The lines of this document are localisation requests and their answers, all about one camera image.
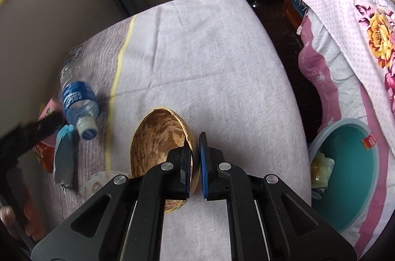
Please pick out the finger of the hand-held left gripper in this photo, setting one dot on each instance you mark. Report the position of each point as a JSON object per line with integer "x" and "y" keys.
{"x": 46, "y": 125}

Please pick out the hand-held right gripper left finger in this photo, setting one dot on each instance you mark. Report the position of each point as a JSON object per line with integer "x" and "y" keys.
{"x": 186, "y": 174}

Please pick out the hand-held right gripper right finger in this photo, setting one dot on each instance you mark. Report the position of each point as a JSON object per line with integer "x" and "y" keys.
{"x": 203, "y": 168}

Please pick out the pink paper cup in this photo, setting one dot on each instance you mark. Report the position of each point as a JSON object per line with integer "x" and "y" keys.
{"x": 51, "y": 108}

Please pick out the orange wafer snack packet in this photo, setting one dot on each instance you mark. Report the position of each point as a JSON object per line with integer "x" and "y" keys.
{"x": 44, "y": 156}

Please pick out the light blue foil wrapper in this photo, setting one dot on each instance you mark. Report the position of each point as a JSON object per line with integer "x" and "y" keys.
{"x": 63, "y": 156}

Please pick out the clear water bottle blue label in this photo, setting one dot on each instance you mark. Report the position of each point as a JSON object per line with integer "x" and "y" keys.
{"x": 77, "y": 100}

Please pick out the brown paper bowl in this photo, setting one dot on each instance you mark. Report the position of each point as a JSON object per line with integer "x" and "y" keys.
{"x": 154, "y": 143}

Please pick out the pink white plastic wrapper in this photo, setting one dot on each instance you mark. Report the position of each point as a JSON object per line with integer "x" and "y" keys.
{"x": 95, "y": 183}

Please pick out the yellow white floral wrapper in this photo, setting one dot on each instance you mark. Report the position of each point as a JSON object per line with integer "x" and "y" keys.
{"x": 321, "y": 170}

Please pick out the teal plastic bin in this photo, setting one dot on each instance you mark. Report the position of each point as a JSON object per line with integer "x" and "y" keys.
{"x": 348, "y": 180}

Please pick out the person's left hand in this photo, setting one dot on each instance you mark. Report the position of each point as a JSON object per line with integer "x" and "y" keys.
{"x": 5, "y": 213}

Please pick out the grey upholstered panel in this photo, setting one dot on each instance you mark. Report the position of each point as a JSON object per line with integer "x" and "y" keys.
{"x": 46, "y": 32}

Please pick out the lilac table cloth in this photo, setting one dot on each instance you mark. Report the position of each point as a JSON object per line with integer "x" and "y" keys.
{"x": 200, "y": 63}

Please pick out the white pink bed sheet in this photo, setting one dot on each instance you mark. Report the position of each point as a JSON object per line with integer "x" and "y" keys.
{"x": 339, "y": 85}

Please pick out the wooden bed frame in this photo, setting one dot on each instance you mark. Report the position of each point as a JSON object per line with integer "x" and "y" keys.
{"x": 291, "y": 11}

